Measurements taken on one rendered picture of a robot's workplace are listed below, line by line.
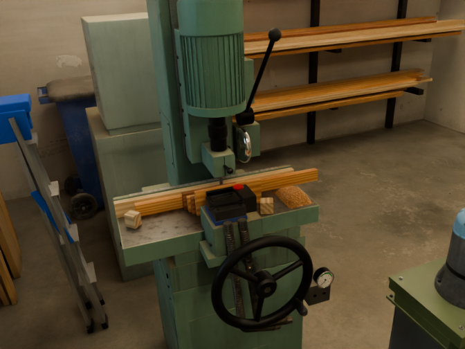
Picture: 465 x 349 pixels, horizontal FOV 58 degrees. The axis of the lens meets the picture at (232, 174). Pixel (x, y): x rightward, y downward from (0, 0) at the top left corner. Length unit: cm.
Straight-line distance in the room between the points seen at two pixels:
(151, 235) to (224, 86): 46
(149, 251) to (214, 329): 39
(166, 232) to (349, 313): 131
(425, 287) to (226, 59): 93
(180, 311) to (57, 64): 255
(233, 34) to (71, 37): 246
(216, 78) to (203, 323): 76
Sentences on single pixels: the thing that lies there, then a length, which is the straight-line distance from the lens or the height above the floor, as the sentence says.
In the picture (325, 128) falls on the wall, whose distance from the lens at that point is 446.
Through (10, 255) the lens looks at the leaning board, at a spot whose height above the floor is 16.
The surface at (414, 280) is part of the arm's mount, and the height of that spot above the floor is 64.
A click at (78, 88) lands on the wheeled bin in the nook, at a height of 95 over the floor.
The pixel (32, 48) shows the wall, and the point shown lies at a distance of 351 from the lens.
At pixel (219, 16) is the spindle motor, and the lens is 112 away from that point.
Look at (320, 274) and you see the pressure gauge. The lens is 138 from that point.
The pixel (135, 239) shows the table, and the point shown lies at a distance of 120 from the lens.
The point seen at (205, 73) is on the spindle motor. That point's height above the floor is 132.
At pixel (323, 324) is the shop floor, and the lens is 221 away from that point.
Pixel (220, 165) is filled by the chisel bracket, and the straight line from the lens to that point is 125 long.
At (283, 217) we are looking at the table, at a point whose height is 89.
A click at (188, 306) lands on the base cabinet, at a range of 134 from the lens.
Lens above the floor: 153
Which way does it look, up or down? 25 degrees down
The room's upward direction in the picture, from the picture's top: 3 degrees counter-clockwise
